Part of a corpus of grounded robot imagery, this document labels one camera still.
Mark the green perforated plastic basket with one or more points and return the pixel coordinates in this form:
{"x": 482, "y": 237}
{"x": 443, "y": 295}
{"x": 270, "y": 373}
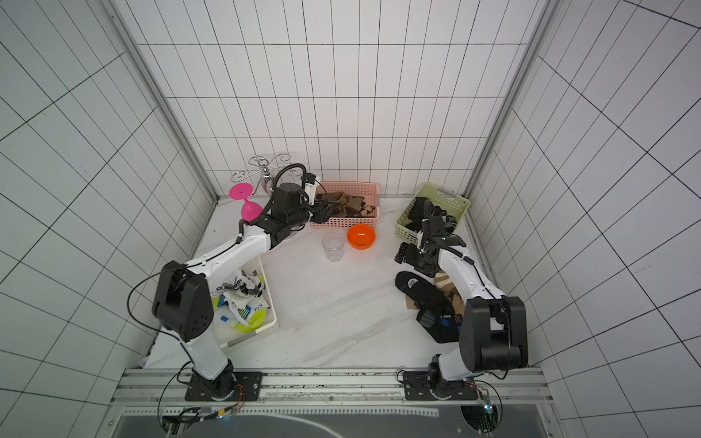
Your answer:
{"x": 455, "y": 205}

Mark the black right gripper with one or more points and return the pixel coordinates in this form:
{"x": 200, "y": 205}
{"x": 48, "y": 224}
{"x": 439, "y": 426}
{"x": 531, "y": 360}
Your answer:
{"x": 425, "y": 211}

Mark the black sock blue squares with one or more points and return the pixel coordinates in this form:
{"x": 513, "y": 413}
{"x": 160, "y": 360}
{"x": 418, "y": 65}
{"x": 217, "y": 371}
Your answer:
{"x": 443, "y": 328}

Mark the chrome glass holder stand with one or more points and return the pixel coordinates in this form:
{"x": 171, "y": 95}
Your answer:
{"x": 262, "y": 171}

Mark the pink plastic wine glass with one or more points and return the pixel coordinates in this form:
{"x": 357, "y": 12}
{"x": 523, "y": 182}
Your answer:
{"x": 242, "y": 192}

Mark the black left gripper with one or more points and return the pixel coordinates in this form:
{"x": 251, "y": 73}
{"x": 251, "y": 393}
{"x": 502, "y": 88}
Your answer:
{"x": 321, "y": 210}

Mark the orange plastic bowl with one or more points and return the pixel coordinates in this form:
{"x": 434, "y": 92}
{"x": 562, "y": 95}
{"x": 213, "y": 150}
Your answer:
{"x": 361, "y": 236}

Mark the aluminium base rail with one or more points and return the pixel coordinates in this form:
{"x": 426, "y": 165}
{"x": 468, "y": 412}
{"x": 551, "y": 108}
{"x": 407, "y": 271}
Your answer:
{"x": 170, "y": 393}

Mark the pink perforated plastic basket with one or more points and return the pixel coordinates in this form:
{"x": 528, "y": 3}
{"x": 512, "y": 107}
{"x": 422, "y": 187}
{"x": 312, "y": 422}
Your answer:
{"x": 369, "y": 190}

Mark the white sock neon yellow toe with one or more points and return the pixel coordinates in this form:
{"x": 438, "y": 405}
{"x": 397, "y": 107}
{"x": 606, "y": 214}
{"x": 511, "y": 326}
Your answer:
{"x": 239, "y": 302}

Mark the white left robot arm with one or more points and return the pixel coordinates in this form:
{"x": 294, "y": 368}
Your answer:
{"x": 183, "y": 298}

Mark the clear plastic cup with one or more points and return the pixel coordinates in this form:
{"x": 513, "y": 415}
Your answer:
{"x": 333, "y": 244}

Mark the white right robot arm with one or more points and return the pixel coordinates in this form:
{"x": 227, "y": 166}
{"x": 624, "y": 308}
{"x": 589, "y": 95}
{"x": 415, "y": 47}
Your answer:
{"x": 493, "y": 333}

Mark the white perforated plastic basket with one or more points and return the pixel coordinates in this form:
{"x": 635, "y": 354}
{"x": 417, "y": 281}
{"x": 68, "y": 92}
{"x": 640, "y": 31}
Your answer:
{"x": 228, "y": 338}

